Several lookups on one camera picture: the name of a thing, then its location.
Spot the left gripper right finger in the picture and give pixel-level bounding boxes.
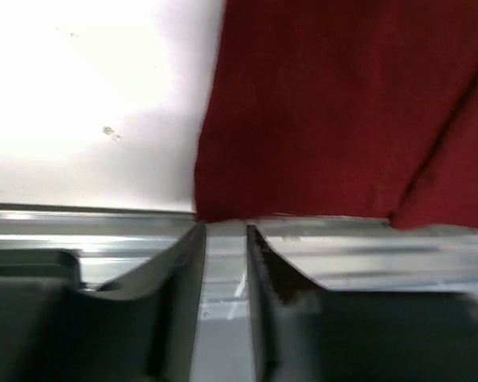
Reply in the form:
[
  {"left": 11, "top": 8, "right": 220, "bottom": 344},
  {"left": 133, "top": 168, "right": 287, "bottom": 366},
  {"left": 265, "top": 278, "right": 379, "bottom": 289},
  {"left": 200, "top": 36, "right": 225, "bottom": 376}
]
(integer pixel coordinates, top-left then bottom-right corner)
[{"left": 246, "top": 225, "right": 478, "bottom": 381}]

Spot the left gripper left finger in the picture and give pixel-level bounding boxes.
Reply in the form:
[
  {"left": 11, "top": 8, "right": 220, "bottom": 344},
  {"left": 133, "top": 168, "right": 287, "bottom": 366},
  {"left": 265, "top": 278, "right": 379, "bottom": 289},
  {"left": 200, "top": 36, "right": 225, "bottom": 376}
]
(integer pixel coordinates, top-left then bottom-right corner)
[{"left": 35, "top": 221, "right": 207, "bottom": 382}]

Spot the dark red t-shirt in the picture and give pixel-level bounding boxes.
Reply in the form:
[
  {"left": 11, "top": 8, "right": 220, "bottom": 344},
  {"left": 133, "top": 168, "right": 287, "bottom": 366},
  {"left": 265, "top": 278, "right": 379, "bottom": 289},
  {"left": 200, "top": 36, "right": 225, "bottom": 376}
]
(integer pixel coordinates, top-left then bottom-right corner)
[{"left": 194, "top": 1, "right": 478, "bottom": 229}]

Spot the aluminium rail frame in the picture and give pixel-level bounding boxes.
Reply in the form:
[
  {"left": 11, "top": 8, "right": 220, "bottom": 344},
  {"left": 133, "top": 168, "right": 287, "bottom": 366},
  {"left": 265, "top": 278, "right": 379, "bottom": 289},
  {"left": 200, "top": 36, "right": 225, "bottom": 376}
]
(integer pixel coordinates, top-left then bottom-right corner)
[{"left": 0, "top": 209, "right": 478, "bottom": 381}]

